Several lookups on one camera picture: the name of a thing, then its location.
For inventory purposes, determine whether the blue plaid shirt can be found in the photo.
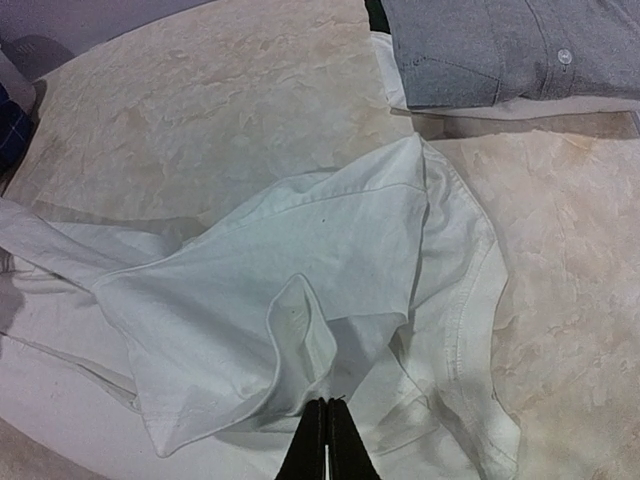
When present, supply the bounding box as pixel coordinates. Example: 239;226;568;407
0;85;34;174

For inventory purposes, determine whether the white plastic laundry basket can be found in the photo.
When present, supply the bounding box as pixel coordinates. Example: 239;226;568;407
1;34;74;112

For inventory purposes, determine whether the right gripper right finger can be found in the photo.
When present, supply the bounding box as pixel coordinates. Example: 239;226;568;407
327;399;381;480

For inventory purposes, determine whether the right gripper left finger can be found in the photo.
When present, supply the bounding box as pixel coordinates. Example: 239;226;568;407
280;398;327;480

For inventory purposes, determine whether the folded grey towel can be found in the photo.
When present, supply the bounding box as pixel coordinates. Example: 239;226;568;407
382;1;639;110

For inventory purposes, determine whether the white t-shirt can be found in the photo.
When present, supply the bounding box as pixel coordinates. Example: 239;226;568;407
1;136;520;479

